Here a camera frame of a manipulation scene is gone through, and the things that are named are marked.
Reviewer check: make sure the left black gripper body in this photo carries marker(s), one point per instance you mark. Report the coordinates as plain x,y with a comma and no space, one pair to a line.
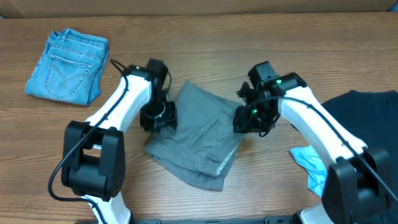
157,112

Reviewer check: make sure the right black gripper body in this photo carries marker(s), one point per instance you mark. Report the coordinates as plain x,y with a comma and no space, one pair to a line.
257,119

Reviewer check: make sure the grey cotton shorts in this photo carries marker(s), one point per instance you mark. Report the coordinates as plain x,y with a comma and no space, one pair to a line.
201,149

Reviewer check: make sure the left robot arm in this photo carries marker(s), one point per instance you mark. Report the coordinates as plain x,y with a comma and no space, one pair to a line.
94,160

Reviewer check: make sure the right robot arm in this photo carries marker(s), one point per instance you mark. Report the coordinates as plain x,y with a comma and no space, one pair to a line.
297,104

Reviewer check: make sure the light blue garment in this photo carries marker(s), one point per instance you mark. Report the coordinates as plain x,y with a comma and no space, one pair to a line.
309,159

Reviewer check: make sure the folded blue denim jeans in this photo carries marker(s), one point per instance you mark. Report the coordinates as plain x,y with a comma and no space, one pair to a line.
70,68

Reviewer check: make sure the black garment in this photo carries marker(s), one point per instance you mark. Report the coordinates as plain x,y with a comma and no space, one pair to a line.
370,118

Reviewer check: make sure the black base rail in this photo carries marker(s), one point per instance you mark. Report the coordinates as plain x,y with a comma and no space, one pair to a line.
211,221

